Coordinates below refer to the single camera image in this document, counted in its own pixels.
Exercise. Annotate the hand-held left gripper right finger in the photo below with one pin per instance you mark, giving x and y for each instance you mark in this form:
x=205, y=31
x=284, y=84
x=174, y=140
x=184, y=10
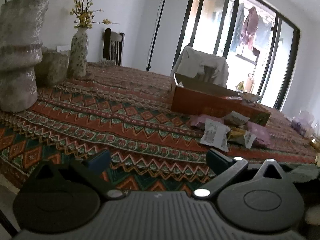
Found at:
x=217, y=161

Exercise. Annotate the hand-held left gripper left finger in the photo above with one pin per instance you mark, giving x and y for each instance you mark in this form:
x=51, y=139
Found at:
x=100, y=159

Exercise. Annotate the white barcode snack packet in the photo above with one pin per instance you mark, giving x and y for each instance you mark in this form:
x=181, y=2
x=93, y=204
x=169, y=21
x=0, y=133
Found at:
x=215, y=135

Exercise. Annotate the yellow snack packet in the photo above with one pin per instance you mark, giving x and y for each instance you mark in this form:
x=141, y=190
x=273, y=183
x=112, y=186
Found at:
x=237, y=135

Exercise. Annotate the small pink snack packet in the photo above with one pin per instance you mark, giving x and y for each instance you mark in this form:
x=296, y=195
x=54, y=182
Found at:
x=200, y=122

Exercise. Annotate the cream snack packet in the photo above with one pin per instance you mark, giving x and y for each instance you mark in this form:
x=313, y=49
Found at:
x=236, y=118

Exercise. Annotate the large purple snack packet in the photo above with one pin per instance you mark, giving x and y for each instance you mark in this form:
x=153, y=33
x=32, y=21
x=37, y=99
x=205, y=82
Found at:
x=261, y=133

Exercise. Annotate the red cardboard box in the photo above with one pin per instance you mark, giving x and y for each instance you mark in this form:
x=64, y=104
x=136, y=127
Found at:
x=200, y=102

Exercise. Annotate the grey printed snack packet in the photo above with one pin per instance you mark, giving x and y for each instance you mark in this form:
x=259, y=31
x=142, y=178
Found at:
x=250, y=97

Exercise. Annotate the patterned tablecloth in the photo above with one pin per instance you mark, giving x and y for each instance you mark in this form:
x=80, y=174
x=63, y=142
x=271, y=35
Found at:
x=125, y=120

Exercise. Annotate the wooden chair under jacket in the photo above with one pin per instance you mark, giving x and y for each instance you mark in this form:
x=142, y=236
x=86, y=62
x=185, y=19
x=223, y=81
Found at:
x=210, y=73

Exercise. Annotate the purple tissue pack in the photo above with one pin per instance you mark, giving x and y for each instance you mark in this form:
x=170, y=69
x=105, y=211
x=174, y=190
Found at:
x=301, y=125

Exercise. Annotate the small floral cloth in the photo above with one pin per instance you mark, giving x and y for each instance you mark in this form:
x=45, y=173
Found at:
x=106, y=63

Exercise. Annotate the glass jar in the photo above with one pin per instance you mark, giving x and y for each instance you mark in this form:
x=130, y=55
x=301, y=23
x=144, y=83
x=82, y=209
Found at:
x=315, y=140

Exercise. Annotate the chair draped with white cloth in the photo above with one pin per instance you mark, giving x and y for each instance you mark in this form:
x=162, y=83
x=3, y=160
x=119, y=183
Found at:
x=190, y=62

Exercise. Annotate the floral ceramic vase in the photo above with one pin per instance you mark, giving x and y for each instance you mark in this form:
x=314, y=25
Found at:
x=78, y=55

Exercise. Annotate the dark wooden slatted chair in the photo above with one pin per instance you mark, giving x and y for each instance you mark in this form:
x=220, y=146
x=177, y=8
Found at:
x=113, y=46

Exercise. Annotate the large textured grey vase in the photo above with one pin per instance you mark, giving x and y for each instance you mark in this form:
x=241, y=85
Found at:
x=17, y=55

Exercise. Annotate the light blue hanging garment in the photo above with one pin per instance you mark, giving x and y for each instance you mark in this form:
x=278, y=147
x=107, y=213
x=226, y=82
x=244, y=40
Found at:
x=263, y=33

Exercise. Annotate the maroon hanging shirt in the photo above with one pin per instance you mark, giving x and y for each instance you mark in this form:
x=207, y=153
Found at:
x=250, y=27

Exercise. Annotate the black tripod stand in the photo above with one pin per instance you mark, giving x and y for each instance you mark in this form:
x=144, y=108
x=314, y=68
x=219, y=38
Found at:
x=157, y=30

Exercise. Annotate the yellow flower branches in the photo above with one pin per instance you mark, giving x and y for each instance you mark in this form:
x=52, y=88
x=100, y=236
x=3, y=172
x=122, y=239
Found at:
x=85, y=10

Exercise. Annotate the beige hanging garments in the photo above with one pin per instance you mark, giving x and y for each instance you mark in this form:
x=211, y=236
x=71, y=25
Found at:
x=215, y=0

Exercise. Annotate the black sliding door frame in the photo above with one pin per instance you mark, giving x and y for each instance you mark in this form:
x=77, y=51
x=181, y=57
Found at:
x=228, y=35

